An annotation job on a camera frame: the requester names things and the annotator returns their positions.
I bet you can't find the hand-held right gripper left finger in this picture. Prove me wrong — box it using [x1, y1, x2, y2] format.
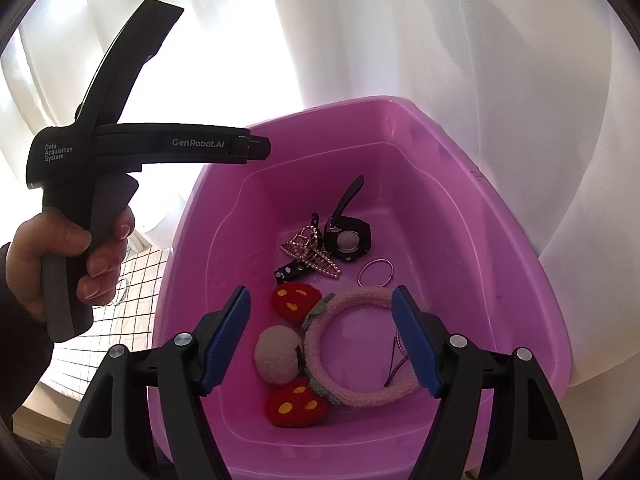
[55, 286, 251, 480]

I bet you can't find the silver wire bangle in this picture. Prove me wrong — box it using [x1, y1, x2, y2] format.
[357, 258, 396, 285]

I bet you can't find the pink fluffy strawberry headband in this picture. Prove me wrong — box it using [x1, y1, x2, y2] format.
[265, 282, 433, 428]

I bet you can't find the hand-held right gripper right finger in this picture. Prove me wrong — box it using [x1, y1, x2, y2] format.
[391, 285, 583, 480]

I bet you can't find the person's left forearm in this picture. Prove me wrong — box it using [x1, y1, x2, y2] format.
[0, 242, 51, 436]

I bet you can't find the pink plastic bin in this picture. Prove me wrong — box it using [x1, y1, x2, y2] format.
[150, 96, 573, 480]

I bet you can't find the purple beaded strap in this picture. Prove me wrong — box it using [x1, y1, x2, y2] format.
[385, 330, 408, 388]

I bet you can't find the black dotted hair clip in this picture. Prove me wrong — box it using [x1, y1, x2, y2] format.
[273, 212, 321, 283]

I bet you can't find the black wristwatch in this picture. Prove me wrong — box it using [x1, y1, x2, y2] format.
[322, 176, 375, 265]

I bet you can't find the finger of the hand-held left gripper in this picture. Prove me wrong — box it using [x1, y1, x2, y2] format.
[92, 121, 272, 167]
[75, 0, 185, 128]

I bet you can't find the white curtain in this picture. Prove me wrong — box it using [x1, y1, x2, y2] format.
[0, 0, 640, 391]

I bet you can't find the person's left hand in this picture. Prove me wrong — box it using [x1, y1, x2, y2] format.
[12, 205, 137, 321]

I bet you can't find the white black-checked tablecloth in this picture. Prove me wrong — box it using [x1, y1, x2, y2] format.
[37, 247, 176, 403]

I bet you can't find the beige plush keychain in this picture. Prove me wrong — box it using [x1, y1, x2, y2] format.
[254, 325, 306, 387]

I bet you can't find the pearl hair claw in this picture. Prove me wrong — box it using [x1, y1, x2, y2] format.
[280, 226, 343, 279]

